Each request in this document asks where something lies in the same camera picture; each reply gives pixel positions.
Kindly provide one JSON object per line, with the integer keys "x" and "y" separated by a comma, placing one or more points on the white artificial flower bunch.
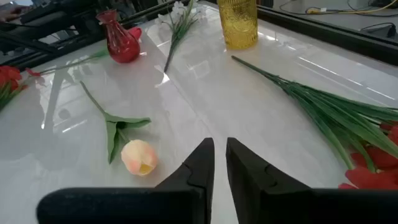
{"x": 178, "y": 29}

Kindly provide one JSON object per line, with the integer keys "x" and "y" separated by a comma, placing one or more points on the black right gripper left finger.
{"x": 174, "y": 202}

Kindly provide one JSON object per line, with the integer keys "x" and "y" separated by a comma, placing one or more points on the black aluminium table frame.
{"x": 342, "y": 40}

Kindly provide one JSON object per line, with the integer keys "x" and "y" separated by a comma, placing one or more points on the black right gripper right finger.
{"x": 264, "y": 199}

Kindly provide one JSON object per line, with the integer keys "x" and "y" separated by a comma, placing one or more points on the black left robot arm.
{"x": 46, "y": 18}

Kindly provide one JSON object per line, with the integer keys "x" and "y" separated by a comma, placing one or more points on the red glass vase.
{"x": 122, "y": 43}

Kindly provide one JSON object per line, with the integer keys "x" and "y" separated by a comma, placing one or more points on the yellow glass vase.
{"x": 239, "y": 25}

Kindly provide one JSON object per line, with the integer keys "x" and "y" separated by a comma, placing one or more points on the red artificial flower bunch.
{"x": 9, "y": 74}
{"x": 342, "y": 118}

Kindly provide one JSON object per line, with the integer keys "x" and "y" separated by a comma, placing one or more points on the peach artificial tulip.
{"x": 140, "y": 158}

